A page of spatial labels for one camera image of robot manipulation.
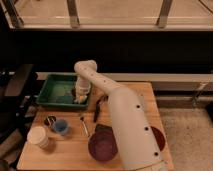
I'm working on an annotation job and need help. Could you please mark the black handled knife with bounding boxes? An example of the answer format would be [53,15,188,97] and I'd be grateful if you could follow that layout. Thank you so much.
[93,95,108,123]

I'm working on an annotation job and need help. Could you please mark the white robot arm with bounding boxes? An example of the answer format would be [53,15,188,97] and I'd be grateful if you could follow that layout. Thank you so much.
[74,60,168,171]

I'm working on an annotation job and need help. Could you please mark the black sponge block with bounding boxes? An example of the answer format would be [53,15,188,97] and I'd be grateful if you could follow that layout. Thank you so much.
[95,124,113,132]

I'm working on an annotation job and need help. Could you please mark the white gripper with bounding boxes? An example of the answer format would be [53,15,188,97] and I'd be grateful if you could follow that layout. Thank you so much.
[75,77,91,96]

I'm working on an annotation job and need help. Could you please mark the orange red bowl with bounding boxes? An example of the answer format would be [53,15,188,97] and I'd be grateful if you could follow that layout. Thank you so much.
[152,127,166,150]

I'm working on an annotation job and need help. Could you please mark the purple bowl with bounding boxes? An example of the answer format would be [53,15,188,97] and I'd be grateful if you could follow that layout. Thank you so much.
[88,131,118,162]

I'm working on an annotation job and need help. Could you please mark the green plastic tray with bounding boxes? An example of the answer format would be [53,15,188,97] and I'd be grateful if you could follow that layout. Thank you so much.
[37,74,89,110]

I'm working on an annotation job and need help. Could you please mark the blue cup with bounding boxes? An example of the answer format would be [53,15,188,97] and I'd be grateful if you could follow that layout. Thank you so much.
[53,119,69,136]

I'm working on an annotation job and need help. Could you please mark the black chair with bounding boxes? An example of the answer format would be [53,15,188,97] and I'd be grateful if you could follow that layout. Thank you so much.
[0,64,37,144]

